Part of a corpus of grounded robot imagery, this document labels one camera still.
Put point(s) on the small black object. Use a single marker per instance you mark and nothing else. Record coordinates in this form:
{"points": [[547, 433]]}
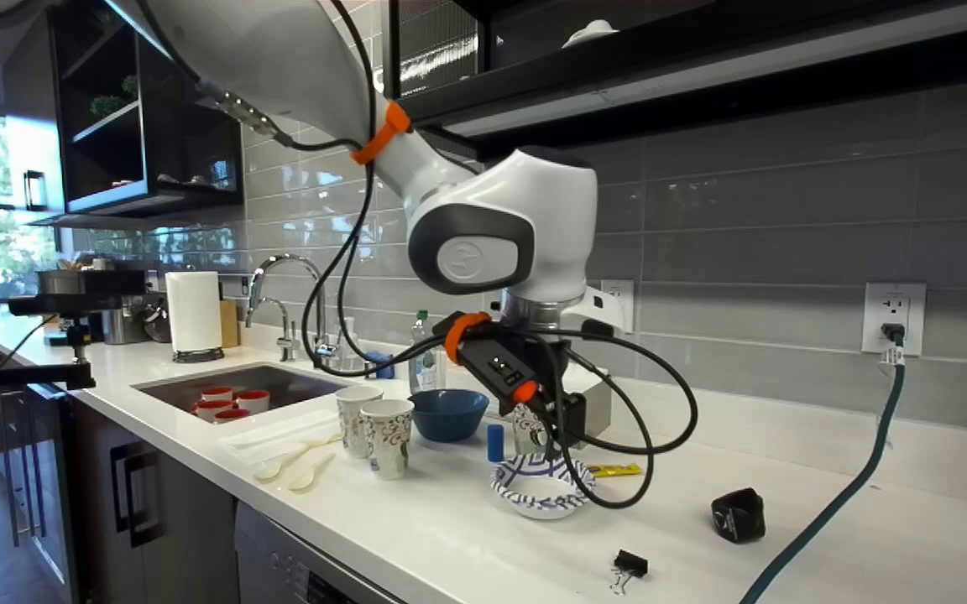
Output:
{"points": [[741, 514]]}

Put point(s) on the black binder clip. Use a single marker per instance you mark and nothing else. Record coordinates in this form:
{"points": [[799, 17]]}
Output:
{"points": [[628, 570]]}

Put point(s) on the yellow label tag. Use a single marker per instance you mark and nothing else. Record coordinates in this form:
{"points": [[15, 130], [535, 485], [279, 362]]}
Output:
{"points": [[613, 472]]}

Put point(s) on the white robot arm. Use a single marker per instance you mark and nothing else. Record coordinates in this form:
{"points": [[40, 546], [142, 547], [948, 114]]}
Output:
{"points": [[517, 225]]}

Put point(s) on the chrome sink faucet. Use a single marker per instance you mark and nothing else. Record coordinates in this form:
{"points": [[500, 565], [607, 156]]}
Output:
{"points": [[292, 336]]}

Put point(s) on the black upper cabinet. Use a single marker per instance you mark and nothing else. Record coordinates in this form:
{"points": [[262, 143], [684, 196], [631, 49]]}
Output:
{"points": [[136, 137]]}

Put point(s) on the paper towel roll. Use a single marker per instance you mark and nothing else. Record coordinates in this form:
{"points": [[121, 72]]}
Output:
{"points": [[191, 313]]}

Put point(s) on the patterned paper cup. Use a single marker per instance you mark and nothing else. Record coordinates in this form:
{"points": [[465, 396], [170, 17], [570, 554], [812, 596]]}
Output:
{"points": [[350, 417], [388, 426]]}

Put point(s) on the red cups in sink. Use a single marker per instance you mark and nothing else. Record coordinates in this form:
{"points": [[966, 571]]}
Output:
{"points": [[222, 403]]}

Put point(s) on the white wall outlet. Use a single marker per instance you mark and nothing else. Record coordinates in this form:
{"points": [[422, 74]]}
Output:
{"points": [[895, 302]]}

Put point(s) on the blue bowl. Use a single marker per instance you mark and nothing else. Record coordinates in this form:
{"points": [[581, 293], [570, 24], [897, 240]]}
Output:
{"points": [[449, 414]]}

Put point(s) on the patterned paper cup front right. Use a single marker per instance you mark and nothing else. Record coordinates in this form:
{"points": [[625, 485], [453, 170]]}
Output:
{"points": [[350, 417]]}

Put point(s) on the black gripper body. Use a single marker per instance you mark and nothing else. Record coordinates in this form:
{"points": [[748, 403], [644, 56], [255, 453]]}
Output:
{"points": [[523, 370]]}

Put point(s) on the patterned paper cup front left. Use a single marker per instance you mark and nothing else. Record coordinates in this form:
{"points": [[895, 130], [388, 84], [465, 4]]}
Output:
{"points": [[388, 426]]}

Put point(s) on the blue patterned paper plate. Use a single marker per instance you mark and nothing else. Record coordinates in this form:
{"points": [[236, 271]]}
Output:
{"points": [[540, 488]]}

